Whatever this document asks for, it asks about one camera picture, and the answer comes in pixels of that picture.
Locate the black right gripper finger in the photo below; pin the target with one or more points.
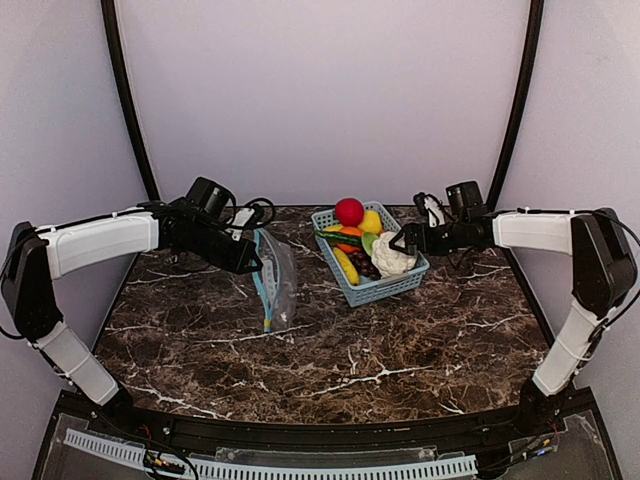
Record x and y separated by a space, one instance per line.
404 233
399 245

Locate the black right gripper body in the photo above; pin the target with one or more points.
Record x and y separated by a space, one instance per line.
420 238

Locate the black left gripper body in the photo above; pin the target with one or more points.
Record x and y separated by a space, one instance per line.
239 255

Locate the white toy cauliflower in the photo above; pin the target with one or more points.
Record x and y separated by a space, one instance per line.
388 262

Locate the clear zip top bag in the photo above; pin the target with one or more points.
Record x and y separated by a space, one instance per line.
275 282

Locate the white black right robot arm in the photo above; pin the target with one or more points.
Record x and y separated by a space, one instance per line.
597 247

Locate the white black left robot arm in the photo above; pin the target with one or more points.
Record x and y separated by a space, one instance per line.
206 222

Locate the yellow toy lemon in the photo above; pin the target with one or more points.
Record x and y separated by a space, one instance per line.
371 223

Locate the purple toy grapes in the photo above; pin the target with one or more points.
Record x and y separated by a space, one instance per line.
364 266

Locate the orange toy orange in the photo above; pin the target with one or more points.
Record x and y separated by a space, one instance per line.
352 232

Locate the yellow toy banana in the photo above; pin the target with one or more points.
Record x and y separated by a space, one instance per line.
347 266

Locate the red toy apple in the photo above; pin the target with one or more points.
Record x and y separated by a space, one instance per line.
349 212

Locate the green toy cucumber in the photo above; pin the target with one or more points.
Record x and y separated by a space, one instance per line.
336 237

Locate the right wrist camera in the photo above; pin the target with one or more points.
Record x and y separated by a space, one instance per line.
432 209

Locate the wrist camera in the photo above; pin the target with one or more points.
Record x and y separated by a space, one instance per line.
255 214
432 209

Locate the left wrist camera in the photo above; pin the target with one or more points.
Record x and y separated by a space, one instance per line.
255 214

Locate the black front frame rail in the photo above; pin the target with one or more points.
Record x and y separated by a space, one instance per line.
481 432

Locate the light blue slotted cable duct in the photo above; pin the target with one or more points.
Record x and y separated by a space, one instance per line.
235 463

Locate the black right rear frame post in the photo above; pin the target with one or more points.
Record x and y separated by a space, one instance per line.
525 74

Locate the black frame post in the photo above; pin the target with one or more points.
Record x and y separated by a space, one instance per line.
525 74
126 100

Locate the black left rear frame post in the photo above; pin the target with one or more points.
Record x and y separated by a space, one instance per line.
126 100

